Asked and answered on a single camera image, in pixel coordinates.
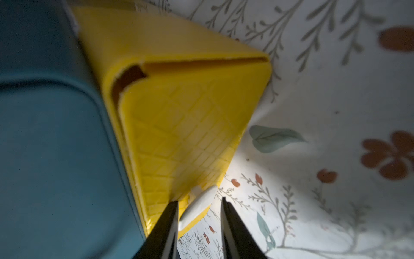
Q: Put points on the yellow bottom drawer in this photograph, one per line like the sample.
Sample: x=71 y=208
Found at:
x=180 y=124

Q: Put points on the teal yellow drawer cabinet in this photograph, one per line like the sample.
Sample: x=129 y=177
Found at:
x=65 y=189

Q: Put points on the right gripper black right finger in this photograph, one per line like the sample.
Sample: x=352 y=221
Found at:
x=236 y=239

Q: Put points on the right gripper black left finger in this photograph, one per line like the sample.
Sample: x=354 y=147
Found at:
x=162 y=241

